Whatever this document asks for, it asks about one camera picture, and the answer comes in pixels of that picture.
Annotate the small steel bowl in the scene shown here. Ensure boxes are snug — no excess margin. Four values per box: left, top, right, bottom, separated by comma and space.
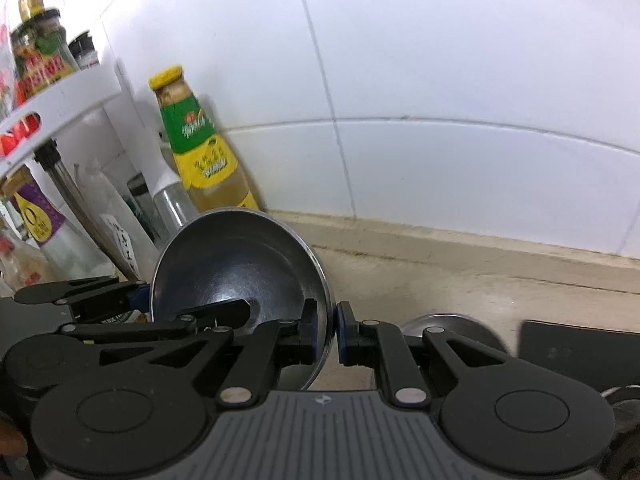
400, 313, 509, 357

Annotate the red striped packet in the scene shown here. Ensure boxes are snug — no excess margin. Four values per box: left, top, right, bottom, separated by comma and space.
0, 114, 42, 159

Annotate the black cap spice jar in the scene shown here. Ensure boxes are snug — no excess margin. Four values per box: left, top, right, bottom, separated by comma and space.
67, 32, 102, 72

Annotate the yellow cap vinegar bottle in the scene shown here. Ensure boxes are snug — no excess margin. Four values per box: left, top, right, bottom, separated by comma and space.
0, 236, 57, 293

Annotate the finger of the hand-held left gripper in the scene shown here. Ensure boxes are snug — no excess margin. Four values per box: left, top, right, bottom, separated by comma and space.
13, 274, 152, 322
59, 299, 252, 368

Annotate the white two-tier spice rack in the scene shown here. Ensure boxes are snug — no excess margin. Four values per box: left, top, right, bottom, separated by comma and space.
0, 59, 146, 281

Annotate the red label dark jar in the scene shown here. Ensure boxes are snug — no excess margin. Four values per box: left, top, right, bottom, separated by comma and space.
10, 0, 82, 107

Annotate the green label yellow cap bottle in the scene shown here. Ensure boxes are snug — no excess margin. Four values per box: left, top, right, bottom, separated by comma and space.
148, 64, 262, 214

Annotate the large steel bowl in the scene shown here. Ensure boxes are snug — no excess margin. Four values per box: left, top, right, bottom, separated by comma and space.
151, 208, 334, 392

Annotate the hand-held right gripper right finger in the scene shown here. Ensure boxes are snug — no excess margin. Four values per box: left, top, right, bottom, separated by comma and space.
335, 301, 507, 408

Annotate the person's left hand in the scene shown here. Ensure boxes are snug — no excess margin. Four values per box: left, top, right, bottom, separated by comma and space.
0, 410, 29, 457

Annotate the black gas stove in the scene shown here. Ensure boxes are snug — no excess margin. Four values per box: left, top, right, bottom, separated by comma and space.
519, 319, 640, 480

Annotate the purple label sauce bottle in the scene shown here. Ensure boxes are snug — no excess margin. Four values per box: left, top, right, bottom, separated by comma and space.
0, 166, 103, 282

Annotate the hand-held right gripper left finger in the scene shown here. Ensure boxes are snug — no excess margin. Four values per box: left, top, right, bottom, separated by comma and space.
144, 298, 320, 407

